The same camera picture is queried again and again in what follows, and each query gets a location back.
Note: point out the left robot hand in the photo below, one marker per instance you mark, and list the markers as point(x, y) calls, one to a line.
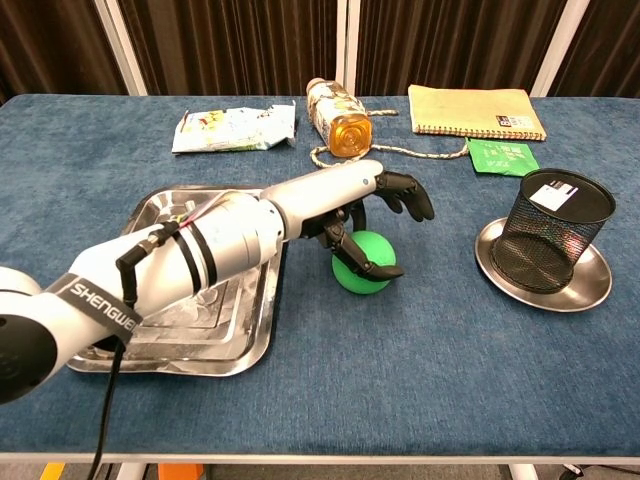
point(325, 192)

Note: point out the green foam ball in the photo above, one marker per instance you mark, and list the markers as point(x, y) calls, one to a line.
point(365, 287)

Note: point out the black mesh pen cup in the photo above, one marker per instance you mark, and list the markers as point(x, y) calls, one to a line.
point(550, 235)

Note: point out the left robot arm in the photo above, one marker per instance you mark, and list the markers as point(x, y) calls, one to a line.
point(230, 240)

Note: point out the amber tea bottle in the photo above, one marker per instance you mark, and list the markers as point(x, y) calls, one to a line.
point(345, 125)

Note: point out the white snack packet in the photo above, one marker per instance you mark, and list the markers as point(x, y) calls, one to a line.
point(230, 127)

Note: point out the tan spiral notebook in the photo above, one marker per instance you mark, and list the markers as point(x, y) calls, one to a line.
point(465, 110)

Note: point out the rectangular stainless steel tray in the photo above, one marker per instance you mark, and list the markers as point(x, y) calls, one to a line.
point(230, 330)

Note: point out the blue table cloth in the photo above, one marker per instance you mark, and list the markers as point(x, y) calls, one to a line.
point(375, 360)

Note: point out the dark brown curtain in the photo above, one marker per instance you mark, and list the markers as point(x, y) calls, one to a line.
point(450, 45)
point(230, 45)
point(50, 45)
point(610, 45)

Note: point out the green sachet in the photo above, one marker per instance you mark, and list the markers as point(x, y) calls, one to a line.
point(502, 157)

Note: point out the round stainless steel plate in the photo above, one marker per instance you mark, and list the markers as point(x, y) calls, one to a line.
point(585, 287)

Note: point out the orange floor object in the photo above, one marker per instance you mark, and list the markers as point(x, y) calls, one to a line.
point(180, 472)

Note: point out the white table leg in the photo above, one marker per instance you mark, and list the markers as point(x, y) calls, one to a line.
point(524, 472)
point(131, 471)

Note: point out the white divider post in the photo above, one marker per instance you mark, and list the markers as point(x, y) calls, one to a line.
point(122, 45)
point(348, 45)
point(560, 50)

